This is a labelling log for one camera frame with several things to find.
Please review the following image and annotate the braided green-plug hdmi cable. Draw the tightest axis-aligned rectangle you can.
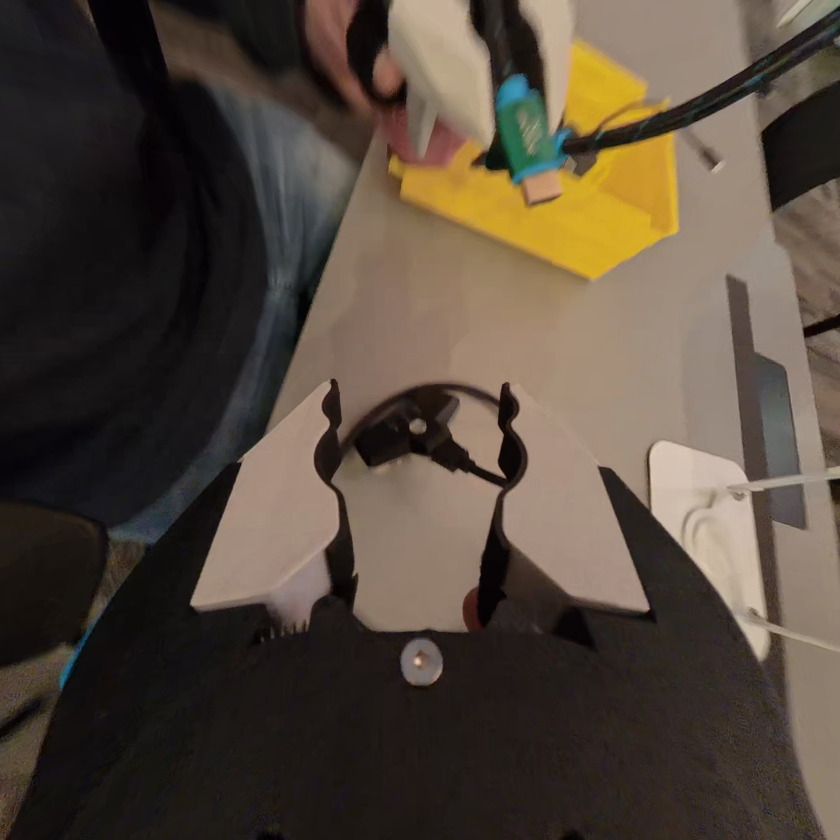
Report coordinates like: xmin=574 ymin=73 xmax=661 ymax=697
xmin=482 ymin=0 xmax=840 ymax=207

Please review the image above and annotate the white panel stand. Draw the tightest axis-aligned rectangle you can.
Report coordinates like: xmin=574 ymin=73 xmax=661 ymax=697
xmin=648 ymin=440 xmax=840 ymax=664

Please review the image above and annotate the blue strap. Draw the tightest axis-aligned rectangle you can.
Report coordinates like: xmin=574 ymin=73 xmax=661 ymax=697
xmin=59 ymin=623 xmax=96 ymax=690

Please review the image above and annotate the yellow plastic bin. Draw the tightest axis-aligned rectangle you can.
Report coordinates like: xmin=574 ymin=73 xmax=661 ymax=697
xmin=387 ymin=39 xmax=680 ymax=282

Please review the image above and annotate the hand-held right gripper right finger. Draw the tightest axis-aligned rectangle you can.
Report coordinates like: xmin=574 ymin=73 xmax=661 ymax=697
xmin=478 ymin=382 xmax=652 ymax=632

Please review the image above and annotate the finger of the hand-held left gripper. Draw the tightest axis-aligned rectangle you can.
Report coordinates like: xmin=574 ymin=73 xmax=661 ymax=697
xmin=518 ymin=0 xmax=573 ymax=127
xmin=387 ymin=0 xmax=494 ymax=160

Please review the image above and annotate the black Fosmon HDMI switch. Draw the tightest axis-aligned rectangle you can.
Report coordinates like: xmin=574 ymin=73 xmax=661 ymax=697
xmin=340 ymin=382 xmax=509 ymax=490

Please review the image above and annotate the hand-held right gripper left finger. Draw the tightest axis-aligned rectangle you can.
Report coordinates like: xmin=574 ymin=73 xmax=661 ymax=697
xmin=190 ymin=379 xmax=360 ymax=614

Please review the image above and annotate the person's jeans leg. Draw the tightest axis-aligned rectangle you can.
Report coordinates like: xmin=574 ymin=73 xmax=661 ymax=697
xmin=108 ymin=85 xmax=360 ymax=546

